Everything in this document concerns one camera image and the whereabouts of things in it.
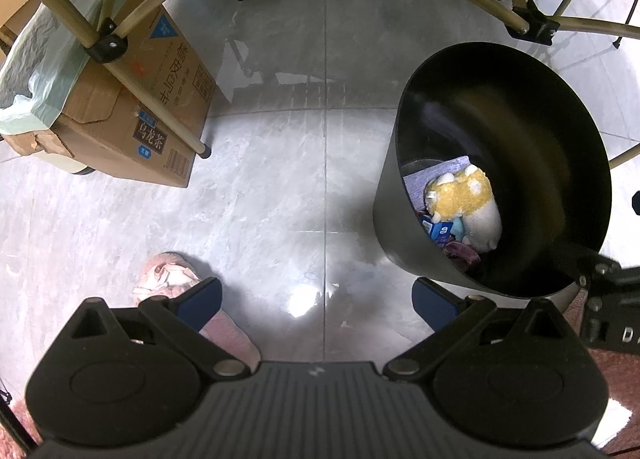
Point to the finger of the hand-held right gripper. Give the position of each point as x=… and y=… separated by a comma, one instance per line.
x=636, y=202
x=595, y=266

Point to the purple knit pouch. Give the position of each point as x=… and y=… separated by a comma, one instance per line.
x=425, y=179

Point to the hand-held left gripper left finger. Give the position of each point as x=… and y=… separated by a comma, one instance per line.
x=200, y=296

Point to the tan slatted folding table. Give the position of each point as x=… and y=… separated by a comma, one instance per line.
x=107, y=44

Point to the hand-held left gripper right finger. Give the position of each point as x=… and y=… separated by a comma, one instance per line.
x=435, y=301

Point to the blue tissue packet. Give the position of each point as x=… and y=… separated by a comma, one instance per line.
x=440, y=229

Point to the pink fuzzy slipper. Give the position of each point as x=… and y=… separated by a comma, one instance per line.
x=170, y=279

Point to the yellow plush toy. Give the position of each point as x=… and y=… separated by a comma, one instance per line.
x=465, y=209

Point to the purple satin bonnet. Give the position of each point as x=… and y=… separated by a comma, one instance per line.
x=462, y=254

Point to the black trash bin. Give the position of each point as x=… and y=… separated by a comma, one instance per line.
x=525, y=139

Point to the printed cardboard box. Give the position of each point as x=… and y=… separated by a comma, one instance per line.
x=100, y=139

